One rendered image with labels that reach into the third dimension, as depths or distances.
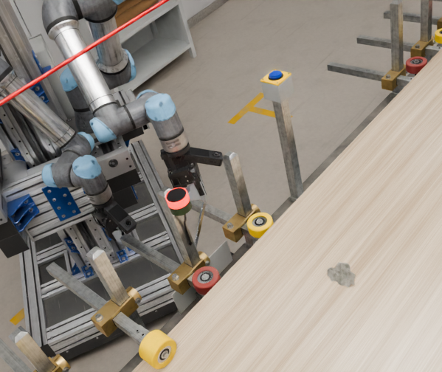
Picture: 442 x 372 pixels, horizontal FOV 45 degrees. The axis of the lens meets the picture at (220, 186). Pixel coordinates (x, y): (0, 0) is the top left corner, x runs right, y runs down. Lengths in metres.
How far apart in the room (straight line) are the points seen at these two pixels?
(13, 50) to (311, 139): 1.97
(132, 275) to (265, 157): 1.22
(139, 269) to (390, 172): 1.37
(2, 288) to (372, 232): 2.27
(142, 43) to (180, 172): 3.44
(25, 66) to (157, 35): 2.91
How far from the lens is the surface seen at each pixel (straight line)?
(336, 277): 1.46
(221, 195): 3.17
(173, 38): 4.85
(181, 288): 1.62
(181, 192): 1.41
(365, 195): 1.68
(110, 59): 1.92
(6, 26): 2.09
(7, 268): 3.39
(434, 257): 1.52
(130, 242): 1.80
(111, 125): 1.51
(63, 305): 2.68
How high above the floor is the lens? 2.05
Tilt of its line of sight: 39 degrees down
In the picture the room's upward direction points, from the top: 17 degrees counter-clockwise
